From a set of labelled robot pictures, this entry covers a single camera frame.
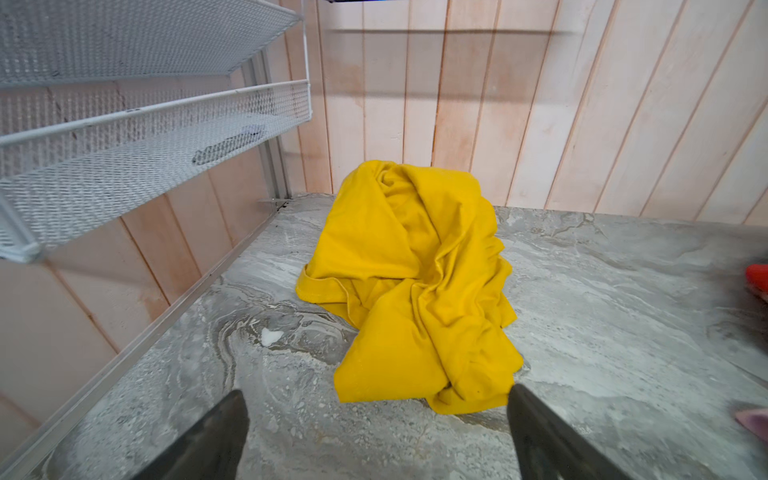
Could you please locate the white wire mesh shelf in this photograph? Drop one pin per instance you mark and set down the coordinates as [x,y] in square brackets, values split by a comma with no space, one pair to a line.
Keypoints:
[107,105]

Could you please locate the yellow printed t-shirt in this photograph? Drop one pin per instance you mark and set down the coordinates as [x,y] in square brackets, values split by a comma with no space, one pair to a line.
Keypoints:
[409,256]

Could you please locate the red cloth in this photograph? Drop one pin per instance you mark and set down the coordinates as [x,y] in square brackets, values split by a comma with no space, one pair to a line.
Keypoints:
[757,279]

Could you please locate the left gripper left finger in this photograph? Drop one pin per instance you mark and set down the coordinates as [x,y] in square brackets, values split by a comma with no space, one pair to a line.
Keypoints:
[211,449]

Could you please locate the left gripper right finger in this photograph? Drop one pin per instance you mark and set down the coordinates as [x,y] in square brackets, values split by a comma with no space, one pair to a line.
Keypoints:
[549,448]

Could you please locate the pink cloth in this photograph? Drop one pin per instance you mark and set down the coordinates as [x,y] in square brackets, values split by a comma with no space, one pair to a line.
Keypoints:
[755,421]

